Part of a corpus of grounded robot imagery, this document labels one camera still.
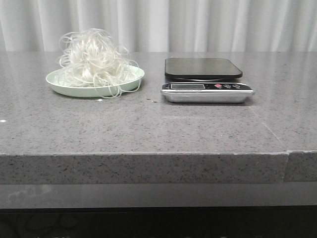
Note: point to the black silver kitchen scale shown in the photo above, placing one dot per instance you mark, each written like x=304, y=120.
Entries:
x=203, y=80

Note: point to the light green round plate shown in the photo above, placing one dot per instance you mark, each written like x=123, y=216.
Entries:
x=94, y=92

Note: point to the white vermicelli noodle bundle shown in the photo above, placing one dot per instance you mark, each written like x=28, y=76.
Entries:
x=91, y=59

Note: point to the white pleated curtain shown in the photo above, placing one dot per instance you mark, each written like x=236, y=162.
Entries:
x=164, y=25

